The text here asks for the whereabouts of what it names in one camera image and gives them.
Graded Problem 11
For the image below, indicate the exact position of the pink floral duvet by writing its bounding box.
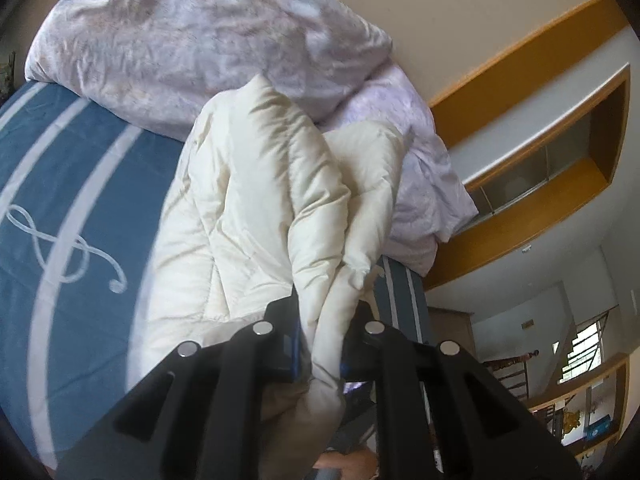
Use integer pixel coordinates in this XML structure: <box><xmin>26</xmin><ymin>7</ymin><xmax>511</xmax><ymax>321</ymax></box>
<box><xmin>315</xmin><ymin>65</ymin><xmax>478</xmax><ymax>278</ymax></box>

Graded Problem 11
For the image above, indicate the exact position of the bright window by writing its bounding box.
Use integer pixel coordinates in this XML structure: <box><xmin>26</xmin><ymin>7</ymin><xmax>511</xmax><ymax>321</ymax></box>
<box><xmin>560</xmin><ymin>310</ymin><xmax>621</xmax><ymax>386</ymax></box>

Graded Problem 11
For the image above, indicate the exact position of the cream down jacket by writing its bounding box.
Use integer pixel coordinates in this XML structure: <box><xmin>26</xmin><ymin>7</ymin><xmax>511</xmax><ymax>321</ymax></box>
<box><xmin>132</xmin><ymin>74</ymin><xmax>406</xmax><ymax>480</ymax></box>

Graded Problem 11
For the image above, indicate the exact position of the blue box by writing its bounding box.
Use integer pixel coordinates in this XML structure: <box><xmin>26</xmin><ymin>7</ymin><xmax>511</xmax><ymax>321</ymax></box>
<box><xmin>582</xmin><ymin>417</ymin><xmax>613</xmax><ymax>443</ymax></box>

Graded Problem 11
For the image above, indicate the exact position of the blue striped bed sheet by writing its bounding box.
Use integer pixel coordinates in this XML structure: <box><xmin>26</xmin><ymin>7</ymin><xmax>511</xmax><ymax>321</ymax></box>
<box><xmin>0</xmin><ymin>80</ymin><xmax>431</xmax><ymax>473</ymax></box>

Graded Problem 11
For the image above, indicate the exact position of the wooden framed glass cabinet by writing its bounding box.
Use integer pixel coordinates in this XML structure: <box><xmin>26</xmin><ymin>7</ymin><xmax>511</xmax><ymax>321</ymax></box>
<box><xmin>425</xmin><ymin>0</ymin><xmax>632</xmax><ymax>291</ymax></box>

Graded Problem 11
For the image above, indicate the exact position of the wooden shelf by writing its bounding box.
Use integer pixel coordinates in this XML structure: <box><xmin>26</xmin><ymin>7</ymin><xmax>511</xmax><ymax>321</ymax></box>
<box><xmin>525</xmin><ymin>355</ymin><xmax>628</xmax><ymax>456</ymax></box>

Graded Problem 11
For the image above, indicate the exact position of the pink floral pillow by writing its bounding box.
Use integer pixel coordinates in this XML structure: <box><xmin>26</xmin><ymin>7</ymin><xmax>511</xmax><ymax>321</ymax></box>
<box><xmin>25</xmin><ymin>0</ymin><xmax>393</xmax><ymax>141</ymax></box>

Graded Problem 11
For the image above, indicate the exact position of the wooden stair railing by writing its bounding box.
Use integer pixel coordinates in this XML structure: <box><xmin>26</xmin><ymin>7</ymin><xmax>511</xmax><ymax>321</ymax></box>
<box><xmin>480</xmin><ymin>350</ymin><xmax>532</xmax><ymax>401</ymax></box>

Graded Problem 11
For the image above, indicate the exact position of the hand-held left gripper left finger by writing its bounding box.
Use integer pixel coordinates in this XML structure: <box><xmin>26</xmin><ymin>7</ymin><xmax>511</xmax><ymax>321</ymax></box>
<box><xmin>55</xmin><ymin>297</ymin><xmax>306</xmax><ymax>480</ymax></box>

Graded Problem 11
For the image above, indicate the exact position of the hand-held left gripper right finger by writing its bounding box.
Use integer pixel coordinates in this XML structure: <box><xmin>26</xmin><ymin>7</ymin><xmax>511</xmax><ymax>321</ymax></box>
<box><xmin>340</xmin><ymin>302</ymin><xmax>583</xmax><ymax>480</ymax></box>

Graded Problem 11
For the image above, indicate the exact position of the person's right hand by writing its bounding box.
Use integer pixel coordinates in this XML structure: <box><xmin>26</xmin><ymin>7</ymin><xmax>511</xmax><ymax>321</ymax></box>
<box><xmin>315</xmin><ymin>447</ymin><xmax>379</xmax><ymax>480</ymax></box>

